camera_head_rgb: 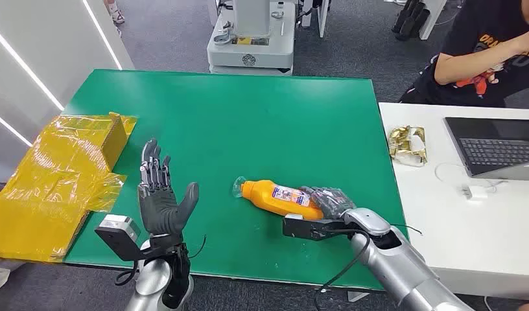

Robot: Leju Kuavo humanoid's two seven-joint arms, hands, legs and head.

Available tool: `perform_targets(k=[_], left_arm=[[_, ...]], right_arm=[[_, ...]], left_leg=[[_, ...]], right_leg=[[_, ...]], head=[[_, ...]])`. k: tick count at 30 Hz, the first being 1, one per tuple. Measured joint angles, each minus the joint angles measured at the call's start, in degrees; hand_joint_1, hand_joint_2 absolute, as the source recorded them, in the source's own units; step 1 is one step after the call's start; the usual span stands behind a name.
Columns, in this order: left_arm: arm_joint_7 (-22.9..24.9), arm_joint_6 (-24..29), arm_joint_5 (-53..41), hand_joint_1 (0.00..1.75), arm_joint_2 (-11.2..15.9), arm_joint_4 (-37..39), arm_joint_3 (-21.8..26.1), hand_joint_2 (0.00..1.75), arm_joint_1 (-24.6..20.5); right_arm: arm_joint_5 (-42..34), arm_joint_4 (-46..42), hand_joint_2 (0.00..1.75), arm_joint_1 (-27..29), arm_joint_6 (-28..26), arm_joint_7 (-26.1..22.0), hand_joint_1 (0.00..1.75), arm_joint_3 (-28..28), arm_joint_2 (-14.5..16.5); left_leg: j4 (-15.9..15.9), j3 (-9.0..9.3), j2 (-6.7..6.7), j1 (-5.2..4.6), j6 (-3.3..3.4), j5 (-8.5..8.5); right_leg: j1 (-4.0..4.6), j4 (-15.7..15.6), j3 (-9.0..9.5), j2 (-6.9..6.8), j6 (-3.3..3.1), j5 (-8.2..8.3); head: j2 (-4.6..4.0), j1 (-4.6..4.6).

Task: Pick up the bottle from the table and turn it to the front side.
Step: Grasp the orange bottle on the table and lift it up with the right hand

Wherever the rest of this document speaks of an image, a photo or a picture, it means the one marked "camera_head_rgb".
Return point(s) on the walking person's feet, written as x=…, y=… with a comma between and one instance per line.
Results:
x=115, y=13

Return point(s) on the white furniture leg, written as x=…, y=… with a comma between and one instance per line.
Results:
x=432, y=17

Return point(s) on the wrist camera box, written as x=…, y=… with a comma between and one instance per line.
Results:
x=116, y=234
x=303, y=227

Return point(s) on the person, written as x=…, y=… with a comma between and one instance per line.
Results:
x=475, y=56

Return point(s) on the white stand post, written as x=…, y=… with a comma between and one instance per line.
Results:
x=322, y=15

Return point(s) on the orange plastic bottle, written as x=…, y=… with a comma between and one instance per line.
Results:
x=269, y=199

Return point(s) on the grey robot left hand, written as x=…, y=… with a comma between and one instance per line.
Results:
x=159, y=210

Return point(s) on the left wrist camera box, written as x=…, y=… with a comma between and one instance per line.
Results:
x=116, y=234

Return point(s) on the grey laptop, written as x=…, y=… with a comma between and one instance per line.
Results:
x=496, y=150

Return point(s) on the white desk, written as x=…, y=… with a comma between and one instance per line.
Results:
x=453, y=232

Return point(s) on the green table mat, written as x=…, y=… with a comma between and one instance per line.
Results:
x=256, y=141

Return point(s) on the yellow taped cardboard box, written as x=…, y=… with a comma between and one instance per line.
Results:
x=45, y=193

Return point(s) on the white wheeled machine base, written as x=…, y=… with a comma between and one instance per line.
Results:
x=251, y=47

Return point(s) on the crumpled gold foil wrapper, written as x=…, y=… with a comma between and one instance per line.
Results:
x=406, y=144

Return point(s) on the white power adapter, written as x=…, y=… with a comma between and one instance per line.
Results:
x=475, y=192

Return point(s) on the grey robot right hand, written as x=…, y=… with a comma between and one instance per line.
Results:
x=331, y=201

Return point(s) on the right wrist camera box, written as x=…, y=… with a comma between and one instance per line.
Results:
x=303, y=227

